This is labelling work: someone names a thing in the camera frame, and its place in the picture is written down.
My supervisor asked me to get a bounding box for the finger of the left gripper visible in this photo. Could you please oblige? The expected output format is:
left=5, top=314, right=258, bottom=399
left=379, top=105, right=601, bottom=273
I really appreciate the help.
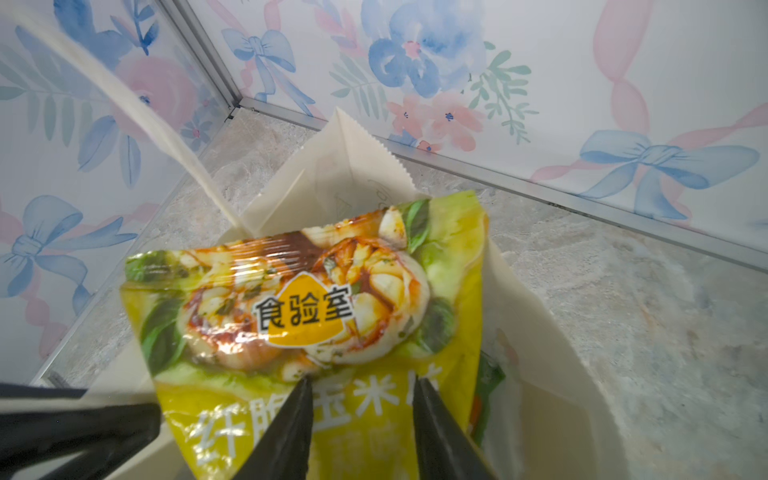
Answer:
left=1, top=383, right=161, bottom=479

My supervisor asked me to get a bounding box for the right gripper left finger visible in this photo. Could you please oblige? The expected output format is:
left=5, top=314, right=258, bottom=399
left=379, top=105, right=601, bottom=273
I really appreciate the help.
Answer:
left=234, top=377, right=314, bottom=480

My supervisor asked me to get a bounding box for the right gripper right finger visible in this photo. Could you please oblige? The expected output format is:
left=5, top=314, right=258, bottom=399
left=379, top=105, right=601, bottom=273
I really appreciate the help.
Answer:
left=412, top=378, right=497, bottom=480

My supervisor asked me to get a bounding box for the white paper gift bag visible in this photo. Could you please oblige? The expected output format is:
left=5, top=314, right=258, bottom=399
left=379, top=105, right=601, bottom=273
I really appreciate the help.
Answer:
left=1, top=1, right=628, bottom=479

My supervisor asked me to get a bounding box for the yellow corn chips bag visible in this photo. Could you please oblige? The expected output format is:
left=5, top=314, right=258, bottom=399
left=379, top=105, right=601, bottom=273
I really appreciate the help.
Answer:
left=120, top=191, right=488, bottom=479

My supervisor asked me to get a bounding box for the orange green snack bag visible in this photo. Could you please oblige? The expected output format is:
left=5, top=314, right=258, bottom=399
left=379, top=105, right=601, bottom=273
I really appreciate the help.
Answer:
left=468, top=352, right=506, bottom=447

